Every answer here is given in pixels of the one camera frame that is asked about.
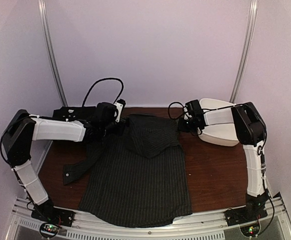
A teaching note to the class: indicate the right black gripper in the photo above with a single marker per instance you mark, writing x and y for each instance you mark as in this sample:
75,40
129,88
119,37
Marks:
182,127

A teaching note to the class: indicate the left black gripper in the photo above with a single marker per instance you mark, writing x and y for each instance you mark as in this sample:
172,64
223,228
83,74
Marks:
119,131

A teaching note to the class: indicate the black pinstriped long sleeve shirt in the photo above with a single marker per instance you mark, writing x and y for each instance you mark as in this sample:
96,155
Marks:
138,179

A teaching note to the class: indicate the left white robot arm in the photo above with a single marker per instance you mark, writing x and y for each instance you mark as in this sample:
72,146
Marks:
75,124

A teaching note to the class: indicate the stack of folded shirts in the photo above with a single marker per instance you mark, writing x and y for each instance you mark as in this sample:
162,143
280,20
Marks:
71,113

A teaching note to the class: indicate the white plastic tub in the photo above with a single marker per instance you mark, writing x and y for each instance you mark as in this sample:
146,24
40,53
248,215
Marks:
220,135

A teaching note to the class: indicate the left circuit board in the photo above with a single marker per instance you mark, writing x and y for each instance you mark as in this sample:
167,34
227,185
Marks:
48,230

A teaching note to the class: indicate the circuit board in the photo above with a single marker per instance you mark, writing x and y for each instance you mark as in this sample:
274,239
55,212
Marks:
250,230
48,230

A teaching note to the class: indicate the right circuit board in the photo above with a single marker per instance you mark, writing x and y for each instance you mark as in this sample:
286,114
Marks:
250,230

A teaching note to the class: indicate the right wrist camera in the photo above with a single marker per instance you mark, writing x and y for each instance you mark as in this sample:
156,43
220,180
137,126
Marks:
193,108

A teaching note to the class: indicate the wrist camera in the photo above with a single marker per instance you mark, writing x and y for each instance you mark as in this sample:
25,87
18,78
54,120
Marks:
193,108
120,104

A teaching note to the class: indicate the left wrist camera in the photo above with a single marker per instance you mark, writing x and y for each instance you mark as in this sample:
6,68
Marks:
120,104

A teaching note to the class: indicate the aluminium front rail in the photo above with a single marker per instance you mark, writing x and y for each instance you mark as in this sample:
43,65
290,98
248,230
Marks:
209,225

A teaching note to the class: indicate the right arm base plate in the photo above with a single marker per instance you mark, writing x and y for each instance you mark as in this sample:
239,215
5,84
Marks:
241,215

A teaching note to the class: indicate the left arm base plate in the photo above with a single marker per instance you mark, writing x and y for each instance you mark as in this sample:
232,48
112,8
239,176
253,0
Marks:
53,215

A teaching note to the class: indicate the right aluminium post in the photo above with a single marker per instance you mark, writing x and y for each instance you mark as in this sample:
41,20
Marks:
249,34

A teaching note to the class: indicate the aluminium post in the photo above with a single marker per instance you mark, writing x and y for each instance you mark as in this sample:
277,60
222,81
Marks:
249,34
50,52

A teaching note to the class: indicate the left aluminium post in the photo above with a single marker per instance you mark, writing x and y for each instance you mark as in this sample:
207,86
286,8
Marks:
50,52

